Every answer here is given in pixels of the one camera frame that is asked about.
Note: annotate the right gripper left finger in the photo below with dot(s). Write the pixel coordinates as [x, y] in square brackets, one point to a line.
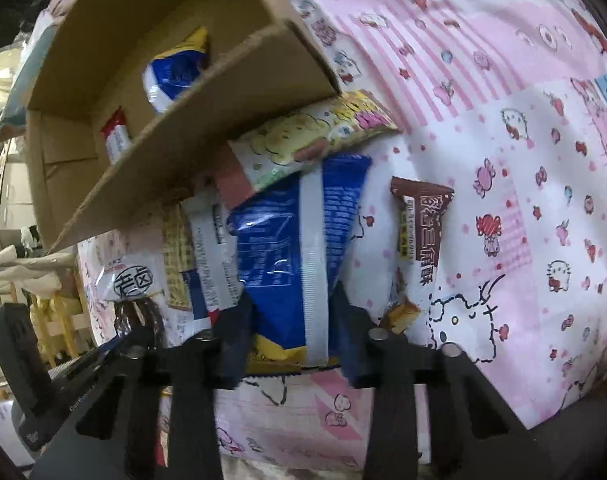
[149, 414]

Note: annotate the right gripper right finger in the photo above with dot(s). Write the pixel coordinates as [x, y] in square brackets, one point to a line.
[473, 432]

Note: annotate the white blue snack packet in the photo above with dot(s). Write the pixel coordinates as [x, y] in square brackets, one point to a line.
[215, 251]

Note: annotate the yellow checkered wafer packet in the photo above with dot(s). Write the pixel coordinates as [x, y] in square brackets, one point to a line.
[178, 255]

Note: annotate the blue yellow snack bag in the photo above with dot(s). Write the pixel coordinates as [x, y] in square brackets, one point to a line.
[170, 73]
[290, 243]

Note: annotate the brown chocolate bar wrapper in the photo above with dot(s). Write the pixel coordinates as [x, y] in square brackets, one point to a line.
[422, 206]

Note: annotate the red white snack bar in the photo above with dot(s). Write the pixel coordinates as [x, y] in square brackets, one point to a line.
[116, 137]

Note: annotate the pompompurin yellow snack packet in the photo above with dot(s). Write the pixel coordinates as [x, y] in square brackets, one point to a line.
[285, 145]

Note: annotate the dark chocolate clear packet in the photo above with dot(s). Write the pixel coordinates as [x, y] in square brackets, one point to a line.
[135, 313]

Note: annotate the pink cartoon bed sheet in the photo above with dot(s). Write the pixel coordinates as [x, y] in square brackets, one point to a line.
[504, 101]

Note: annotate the brown cardboard box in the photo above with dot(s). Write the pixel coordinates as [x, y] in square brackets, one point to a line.
[136, 96]

